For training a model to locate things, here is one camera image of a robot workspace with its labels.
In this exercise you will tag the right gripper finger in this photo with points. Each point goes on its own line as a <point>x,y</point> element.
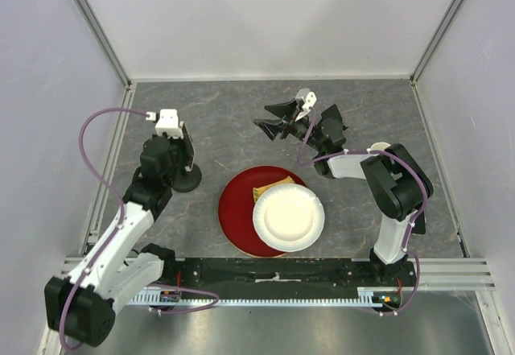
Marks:
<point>283,110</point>
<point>273,128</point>

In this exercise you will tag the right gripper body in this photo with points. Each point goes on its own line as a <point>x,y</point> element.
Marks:
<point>296,126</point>

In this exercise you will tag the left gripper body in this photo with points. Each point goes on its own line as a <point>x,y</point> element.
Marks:
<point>175,146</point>

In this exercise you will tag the pink case smartphone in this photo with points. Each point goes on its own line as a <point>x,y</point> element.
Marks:
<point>189,152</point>

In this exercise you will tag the black clamp phone stand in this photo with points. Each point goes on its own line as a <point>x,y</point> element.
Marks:
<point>187,181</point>

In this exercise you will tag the black folding phone stand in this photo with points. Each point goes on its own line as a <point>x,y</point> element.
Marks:
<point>331,120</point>

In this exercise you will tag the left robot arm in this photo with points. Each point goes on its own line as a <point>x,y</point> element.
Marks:
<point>83,305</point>

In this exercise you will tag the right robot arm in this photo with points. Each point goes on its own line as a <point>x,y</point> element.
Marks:
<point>399,186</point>

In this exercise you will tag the yellow sponge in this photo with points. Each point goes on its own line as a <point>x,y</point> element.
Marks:
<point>258,192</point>

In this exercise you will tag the red round plate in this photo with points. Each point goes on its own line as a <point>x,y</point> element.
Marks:
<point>236,203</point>

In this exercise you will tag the blue white paper cup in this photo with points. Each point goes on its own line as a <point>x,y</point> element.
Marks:
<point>379,146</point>

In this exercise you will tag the white paper plate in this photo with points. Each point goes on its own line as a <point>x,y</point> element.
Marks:
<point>288,217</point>

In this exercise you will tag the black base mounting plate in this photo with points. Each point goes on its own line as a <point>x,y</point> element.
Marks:
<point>282,277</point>

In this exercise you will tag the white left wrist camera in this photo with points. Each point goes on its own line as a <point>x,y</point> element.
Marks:
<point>166,123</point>

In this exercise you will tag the left aluminium frame post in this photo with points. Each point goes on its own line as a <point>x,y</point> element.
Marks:
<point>102,39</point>

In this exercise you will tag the aluminium frame post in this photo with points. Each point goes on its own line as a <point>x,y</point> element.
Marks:
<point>436,39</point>
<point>102,39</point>

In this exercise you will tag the grey slotted cable duct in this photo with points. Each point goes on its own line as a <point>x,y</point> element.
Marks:
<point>156,297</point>

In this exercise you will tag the right aluminium frame post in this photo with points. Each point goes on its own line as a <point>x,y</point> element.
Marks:
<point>436,39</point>

